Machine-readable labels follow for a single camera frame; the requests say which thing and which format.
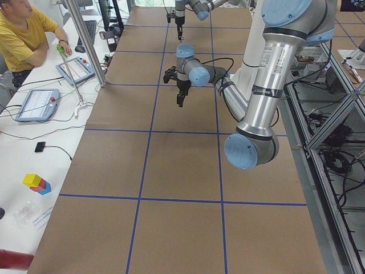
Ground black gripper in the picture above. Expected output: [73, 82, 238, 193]
[175, 15, 185, 40]
[176, 79, 191, 107]

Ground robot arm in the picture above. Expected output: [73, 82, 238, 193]
[175, 1, 338, 169]
[167, 0, 226, 41]

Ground black computer keyboard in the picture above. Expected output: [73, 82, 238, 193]
[84, 20, 98, 44]

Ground green grabber reaching stick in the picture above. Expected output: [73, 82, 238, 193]
[55, 46, 95, 118]

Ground far teach pendant tablet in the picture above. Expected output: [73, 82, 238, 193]
[55, 57, 95, 86]

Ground teach pendant tablet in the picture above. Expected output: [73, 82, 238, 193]
[55, 57, 95, 86]
[15, 89, 60, 122]

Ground brown paper table cover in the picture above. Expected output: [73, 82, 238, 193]
[29, 7, 326, 273]

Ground near teach pendant tablet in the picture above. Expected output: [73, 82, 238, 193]
[15, 89, 60, 122]

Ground person in yellow shirt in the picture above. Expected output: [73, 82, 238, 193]
[1, 1, 72, 87]

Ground stacked colour toy blocks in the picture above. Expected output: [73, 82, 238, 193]
[23, 174, 51, 195]

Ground red cylinder bottle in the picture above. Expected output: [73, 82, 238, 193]
[1, 249, 34, 271]

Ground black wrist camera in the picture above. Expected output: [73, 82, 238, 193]
[166, 11, 176, 24]
[163, 66, 177, 84]

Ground aluminium frame post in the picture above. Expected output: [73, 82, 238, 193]
[65, 0, 107, 87]

